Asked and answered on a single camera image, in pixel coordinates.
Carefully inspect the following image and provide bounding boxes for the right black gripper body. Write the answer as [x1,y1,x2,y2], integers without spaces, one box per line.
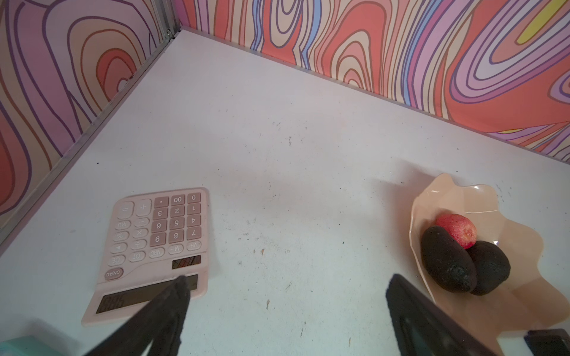
[524,329,570,356]

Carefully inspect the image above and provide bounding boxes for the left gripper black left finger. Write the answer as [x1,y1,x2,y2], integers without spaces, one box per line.
[88,276,191,356]

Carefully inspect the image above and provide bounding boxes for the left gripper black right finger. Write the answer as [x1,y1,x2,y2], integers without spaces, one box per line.
[386,274,494,355]

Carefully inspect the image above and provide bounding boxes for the dark avocado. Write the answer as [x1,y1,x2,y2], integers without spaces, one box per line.
[420,225,477,293]
[466,241,511,296]

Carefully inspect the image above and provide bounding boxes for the dark avocado front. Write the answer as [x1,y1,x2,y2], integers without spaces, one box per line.
[466,241,511,296]

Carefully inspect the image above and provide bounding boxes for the red fake apple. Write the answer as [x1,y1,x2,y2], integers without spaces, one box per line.
[435,214,478,249]

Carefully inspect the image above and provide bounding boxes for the pink faceted fruit bowl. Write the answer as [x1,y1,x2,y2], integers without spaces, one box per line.
[409,174,569,355]

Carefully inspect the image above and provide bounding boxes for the pink calculator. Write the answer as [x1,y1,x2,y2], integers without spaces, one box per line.
[82,187,210,326]

